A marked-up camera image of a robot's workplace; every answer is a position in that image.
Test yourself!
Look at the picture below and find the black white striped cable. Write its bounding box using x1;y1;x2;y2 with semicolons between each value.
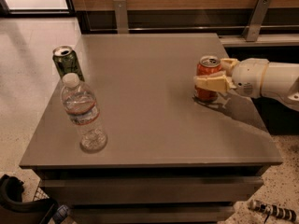
248;199;299;224

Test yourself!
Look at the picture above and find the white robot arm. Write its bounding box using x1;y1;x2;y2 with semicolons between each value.
193;58;299;111

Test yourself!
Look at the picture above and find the metal wall bracket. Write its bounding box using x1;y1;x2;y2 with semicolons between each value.
113;0;129;34
242;0;272;42

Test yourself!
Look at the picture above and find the upper cabinet drawer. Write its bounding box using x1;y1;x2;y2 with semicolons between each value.
41;176;263;205

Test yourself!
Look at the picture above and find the grey drawer cabinet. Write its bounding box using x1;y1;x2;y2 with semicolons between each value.
21;34;282;210

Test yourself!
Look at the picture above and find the cabinet drawer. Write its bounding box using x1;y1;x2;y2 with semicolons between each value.
70;206;235;224
41;176;263;205

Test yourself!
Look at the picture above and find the right metal wall bracket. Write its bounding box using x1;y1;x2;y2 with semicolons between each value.
242;0;272;42

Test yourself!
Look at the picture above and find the clear plastic water bottle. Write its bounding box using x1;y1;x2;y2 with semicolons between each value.
61;73;107;153

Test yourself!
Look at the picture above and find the lower cabinet drawer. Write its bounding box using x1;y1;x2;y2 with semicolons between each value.
70;206;235;224

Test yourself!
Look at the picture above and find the left metal wall bracket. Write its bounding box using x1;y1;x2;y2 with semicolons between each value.
113;0;129;34

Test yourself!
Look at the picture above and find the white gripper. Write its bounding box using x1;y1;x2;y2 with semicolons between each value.
193;58;269;98

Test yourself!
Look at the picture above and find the orange coke can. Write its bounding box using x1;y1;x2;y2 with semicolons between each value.
194;55;221;103

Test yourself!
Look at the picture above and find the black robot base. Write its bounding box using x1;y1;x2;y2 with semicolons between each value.
0;175;69;224

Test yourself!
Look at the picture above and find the green soda can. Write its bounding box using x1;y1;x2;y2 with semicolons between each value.
52;46;84;81

